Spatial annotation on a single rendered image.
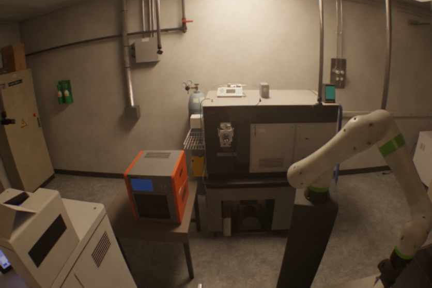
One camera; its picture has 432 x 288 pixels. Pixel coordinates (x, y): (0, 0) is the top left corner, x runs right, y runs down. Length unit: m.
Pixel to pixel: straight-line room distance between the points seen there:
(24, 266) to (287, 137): 1.98
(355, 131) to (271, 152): 1.38
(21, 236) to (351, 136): 0.95
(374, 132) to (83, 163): 4.01
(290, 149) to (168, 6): 2.23
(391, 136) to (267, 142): 1.33
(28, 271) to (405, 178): 1.16
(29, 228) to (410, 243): 1.08
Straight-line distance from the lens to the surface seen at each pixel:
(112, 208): 2.11
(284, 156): 2.18
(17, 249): 0.57
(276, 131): 2.06
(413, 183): 1.00
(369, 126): 0.84
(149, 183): 1.64
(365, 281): 1.34
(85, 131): 3.92
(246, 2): 3.09
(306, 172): 1.04
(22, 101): 4.03
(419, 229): 0.92
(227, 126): 1.93
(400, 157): 0.98
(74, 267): 0.73
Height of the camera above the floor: 1.91
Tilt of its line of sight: 19 degrees down
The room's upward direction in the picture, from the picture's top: 2 degrees counter-clockwise
